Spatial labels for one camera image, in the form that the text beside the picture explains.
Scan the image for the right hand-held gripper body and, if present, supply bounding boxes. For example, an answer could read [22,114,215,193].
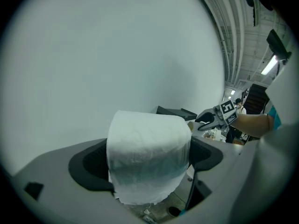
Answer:
[212,99,239,130]

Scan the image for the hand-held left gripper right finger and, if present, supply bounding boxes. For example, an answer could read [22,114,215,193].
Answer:
[188,135,243,193]

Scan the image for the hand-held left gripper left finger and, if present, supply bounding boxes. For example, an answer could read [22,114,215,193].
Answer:
[11,138,133,224]

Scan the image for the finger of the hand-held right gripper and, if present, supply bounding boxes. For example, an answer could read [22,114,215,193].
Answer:
[197,122,221,132]
[194,108,217,123]

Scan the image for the white toilet paper roll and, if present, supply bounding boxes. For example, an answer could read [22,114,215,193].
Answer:
[106,110,192,206]

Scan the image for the person's right forearm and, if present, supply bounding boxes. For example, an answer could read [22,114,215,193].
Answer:
[229,113,275,139]

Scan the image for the dark staircase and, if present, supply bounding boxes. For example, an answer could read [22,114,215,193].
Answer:
[242,83,270,115]

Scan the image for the person's teal shirt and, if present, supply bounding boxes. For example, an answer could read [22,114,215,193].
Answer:
[267,105,282,131]

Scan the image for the long ceiling light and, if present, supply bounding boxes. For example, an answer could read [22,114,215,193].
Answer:
[261,55,279,76]

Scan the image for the row of white ceiling pipes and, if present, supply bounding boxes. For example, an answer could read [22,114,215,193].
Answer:
[193,0,246,84]

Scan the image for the black wall paper holder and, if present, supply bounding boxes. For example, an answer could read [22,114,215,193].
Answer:
[156,105,198,122]

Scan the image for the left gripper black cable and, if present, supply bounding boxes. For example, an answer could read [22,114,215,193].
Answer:
[184,171,199,212]

